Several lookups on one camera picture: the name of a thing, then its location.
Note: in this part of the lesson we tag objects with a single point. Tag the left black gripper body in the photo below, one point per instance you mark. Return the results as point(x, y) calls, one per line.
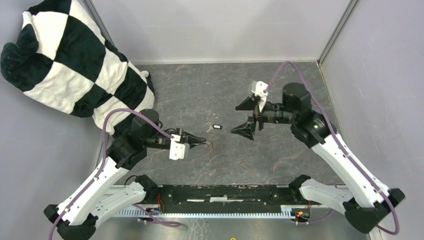
point(180, 131)

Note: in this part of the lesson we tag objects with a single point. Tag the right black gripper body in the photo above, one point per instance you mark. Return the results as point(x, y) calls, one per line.
point(259, 116)

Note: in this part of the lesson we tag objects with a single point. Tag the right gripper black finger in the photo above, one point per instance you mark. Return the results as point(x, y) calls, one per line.
point(248, 104)
point(246, 130)

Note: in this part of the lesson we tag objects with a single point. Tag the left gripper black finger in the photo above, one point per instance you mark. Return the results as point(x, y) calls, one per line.
point(196, 136)
point(197, 143)

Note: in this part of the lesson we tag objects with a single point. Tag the key with black tag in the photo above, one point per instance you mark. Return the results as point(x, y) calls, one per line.
point(214, 127)

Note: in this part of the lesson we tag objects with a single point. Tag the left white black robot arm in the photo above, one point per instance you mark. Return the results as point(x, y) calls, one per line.
point(78, 216)

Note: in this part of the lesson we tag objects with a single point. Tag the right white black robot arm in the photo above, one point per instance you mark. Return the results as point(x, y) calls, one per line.
point(365, 201)

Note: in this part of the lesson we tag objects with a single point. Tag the silver toothed metal strip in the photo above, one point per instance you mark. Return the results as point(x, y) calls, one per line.
point(282, 213)

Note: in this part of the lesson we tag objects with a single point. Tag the black white checkered blanket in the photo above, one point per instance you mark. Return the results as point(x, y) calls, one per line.
point(62, 60)

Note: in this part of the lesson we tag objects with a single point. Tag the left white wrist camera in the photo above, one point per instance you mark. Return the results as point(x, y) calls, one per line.
point(177, 151)

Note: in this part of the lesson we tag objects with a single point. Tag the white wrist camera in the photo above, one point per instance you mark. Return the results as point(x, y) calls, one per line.
point(259, 90)
point(177, 151)

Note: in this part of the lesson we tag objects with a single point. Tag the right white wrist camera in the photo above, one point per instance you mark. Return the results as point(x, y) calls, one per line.
point(259, 90)

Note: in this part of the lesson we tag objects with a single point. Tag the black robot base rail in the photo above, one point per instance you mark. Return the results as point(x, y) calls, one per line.
point(219, 199)

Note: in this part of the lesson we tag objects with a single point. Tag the right aluminium corner post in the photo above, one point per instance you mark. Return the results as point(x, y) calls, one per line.
point(352, 4)

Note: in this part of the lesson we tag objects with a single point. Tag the aluminium corner post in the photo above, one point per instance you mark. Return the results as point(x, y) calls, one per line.
point(352, 4)
point(94, 14)

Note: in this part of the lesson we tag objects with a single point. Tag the left aluminium corner post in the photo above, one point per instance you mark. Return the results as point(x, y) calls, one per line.
point(94, 14)

